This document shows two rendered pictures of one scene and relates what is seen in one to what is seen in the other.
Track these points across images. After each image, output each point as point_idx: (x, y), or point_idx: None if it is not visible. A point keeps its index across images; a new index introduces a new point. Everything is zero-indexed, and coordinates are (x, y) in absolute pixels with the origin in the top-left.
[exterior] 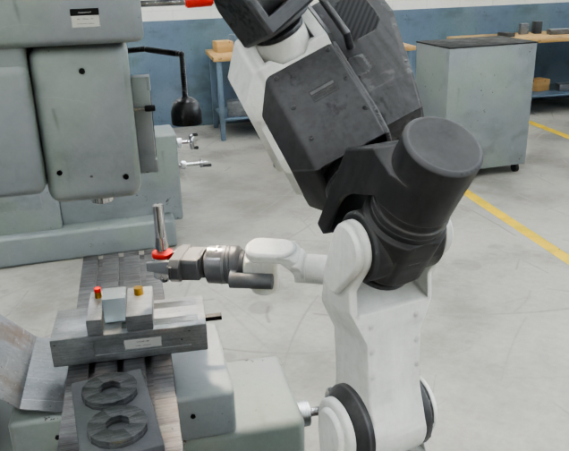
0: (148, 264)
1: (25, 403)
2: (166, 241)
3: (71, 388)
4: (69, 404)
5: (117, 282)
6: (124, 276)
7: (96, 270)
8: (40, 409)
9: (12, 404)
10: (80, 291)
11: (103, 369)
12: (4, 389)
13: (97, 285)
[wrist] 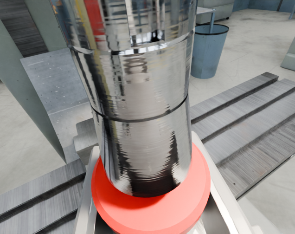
0: (90, 159)
1: (71, 147)
2: (150, 157)
3: (44, 178)
4: (13, 193)
5: (254, 109)
6: (268, 109)
7: (255, 87)
8: (67, 161)
9: (60, 141)
10: (216, 96)
11: (81, 190)
12: (68, 128)
13: (239, 100)
